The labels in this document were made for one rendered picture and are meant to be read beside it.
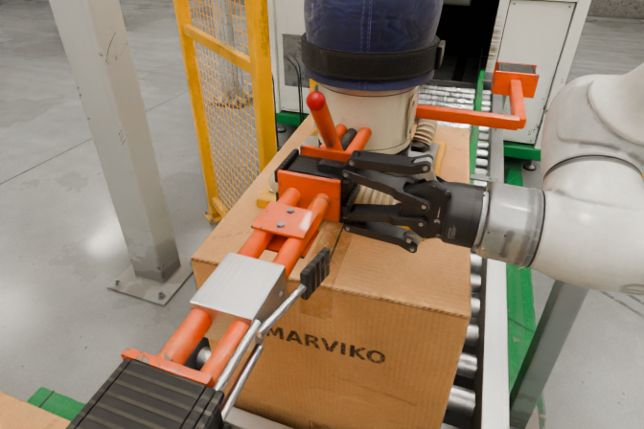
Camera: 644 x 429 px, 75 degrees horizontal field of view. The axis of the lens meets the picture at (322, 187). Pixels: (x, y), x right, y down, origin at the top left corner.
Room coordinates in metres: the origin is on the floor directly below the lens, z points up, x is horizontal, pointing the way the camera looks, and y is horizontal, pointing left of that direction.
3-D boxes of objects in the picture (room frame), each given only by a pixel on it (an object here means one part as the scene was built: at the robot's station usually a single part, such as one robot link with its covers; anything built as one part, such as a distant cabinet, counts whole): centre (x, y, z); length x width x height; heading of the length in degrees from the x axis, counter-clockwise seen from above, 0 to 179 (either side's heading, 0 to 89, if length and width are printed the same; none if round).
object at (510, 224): (0.39, -0.21, 1.07); 0.09 x 0.06 x 0.09; 160
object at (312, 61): (0.72, -0.08, 1.19); 0.23 x 0.23 x 0.04
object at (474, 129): (1.74, -0.72, 0.60); 1.60 x 0.10 x 0.09; 160
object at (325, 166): (0.46, -0.02, 1.12); 0.05 x 0.01 x 0.03; 70
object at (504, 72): (0.92, -0.42, 1.08); 0.09 x 0.08 x 0.05; 71
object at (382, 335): (0.71, -0.08, 0.75); 0.60 x 0.40 x 0.40; 164
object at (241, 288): (0.28, 0.07, 1.07); 0.07 x 0.07 x 0.04; 71
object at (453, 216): (0.42, -0.14, 1.07); 0.09 x 0.07 x 0.08; 70
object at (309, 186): (0.48, 0.00, 1.08); 0.10 x 0.08 x 0.06; 71
